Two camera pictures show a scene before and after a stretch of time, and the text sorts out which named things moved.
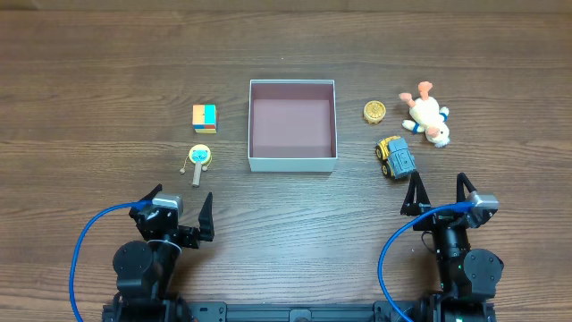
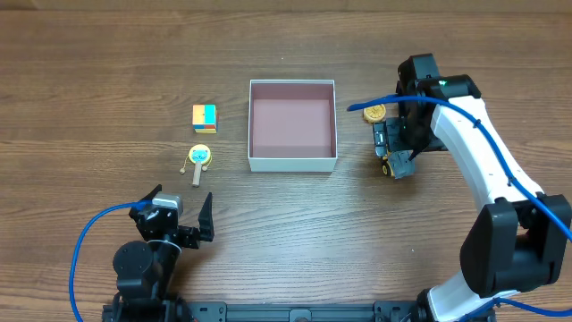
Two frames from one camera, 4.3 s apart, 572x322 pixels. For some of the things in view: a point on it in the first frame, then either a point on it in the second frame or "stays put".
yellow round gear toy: x=374 y=112 stays put
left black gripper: x=174 y=224 stays put
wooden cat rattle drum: x=201 y=156 stays put
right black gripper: x=441 y=216 to x=394 y=135
